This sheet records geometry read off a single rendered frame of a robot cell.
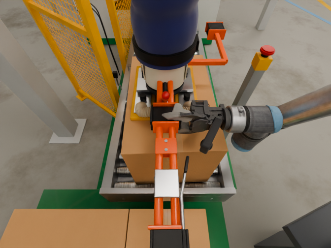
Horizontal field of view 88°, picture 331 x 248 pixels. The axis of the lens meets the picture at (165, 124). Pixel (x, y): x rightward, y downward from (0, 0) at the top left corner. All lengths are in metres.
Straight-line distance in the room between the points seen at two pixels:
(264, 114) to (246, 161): 1.24
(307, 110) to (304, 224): 0.48
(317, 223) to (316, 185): 1.09
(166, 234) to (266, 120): 0.42
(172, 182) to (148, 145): 0.24
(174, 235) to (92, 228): 0.67
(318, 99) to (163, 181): 0.49
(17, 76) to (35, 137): 0.88
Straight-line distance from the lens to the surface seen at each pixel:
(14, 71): 1.48
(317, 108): 0.66
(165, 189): 0.45
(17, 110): 2.59
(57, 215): 1.14
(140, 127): 0.71
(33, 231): 1.18
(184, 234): 0.43
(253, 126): 0.60
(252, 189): 1.74
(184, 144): 0.66
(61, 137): 2.05
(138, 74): 0.89
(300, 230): 0.94
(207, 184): 1.05
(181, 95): 0.78
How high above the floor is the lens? 1.53
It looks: 56 degrees down
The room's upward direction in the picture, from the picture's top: straight up
